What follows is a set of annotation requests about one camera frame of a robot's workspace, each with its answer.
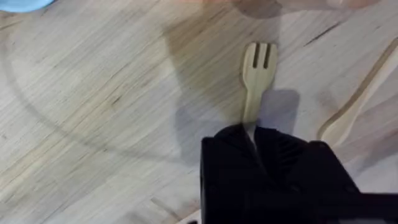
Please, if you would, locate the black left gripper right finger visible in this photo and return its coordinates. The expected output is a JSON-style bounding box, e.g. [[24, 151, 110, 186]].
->
[[254, 125, 363, 224]]

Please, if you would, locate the light blue container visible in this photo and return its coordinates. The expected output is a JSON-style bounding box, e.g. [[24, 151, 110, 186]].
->
[[0, 0, 56, 14]]

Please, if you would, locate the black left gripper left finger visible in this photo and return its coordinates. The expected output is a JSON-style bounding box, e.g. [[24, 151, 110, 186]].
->
[[200, 123, 280, 224]]

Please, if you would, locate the wooden fork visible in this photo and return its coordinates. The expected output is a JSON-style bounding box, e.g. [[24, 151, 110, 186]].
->
[[239, 41, 279, 147]]

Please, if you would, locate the wooden spoon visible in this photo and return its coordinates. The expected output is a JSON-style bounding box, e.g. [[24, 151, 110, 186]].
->
[[317, 37, 398, 147]]

